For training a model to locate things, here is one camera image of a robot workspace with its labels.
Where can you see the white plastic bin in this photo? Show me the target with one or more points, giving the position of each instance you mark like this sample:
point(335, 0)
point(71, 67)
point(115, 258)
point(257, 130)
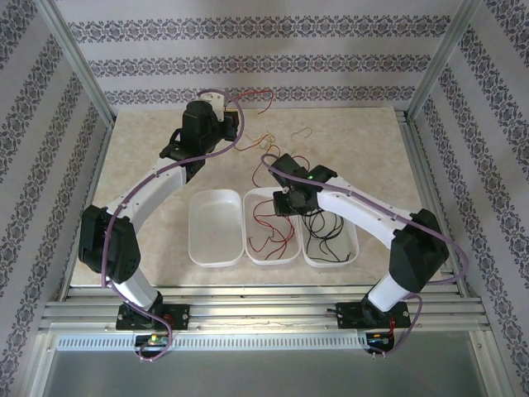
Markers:
point(260, 198)
point(215, 231)
point(351, 252)

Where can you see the small circuit board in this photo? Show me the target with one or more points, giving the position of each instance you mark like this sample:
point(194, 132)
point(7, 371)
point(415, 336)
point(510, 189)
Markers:
point(153, 339)
point(379, 338)

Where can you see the aluminium frame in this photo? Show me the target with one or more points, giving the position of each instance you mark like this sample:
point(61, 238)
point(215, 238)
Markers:
point(248, 308)

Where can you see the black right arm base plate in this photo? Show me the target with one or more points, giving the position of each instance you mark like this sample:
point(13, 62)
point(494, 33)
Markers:
point(349, 316)

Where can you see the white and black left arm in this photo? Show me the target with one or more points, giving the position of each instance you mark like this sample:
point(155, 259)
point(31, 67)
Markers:
point(144, 194)

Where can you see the grey metal panel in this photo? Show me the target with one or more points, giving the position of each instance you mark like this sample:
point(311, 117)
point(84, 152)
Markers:
point(264, 376)

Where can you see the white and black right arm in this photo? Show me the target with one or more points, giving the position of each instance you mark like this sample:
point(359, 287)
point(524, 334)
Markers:
point(355, 211)

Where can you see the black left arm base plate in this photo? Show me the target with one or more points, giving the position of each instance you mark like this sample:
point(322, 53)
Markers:
point(179, 316)

